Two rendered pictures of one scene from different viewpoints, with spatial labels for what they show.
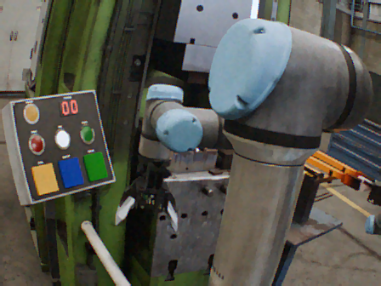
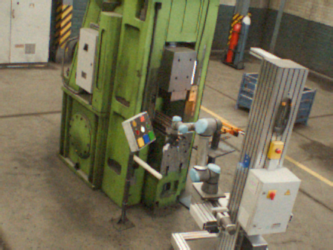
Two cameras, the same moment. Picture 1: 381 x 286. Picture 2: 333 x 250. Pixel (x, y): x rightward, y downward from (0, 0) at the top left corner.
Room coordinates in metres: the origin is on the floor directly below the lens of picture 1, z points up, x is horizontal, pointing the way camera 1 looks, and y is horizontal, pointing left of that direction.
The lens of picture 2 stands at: (-2.74, 0.80, 2.68)
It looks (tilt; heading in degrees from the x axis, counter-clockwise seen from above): 22 degrees down; 350
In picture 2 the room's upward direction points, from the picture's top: 9 degrees clockwise
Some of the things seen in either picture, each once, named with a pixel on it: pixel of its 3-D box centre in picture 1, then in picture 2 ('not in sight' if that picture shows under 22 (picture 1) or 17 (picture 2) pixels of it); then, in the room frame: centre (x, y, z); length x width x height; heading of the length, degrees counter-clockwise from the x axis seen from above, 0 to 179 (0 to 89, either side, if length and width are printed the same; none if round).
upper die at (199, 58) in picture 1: (180, 51); (166, 88); (1.58, 0.10, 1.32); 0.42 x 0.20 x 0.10; 32
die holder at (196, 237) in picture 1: (167, 199); (160, 141); (1.61, 0.05, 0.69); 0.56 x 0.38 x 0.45; 32
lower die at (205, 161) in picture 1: (165, 140); (160, 120); (1.58, 0.10, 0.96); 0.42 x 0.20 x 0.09; 32
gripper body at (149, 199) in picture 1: (152, 182); (173, 139); (0.86, 0.07, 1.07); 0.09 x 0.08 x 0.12; 13
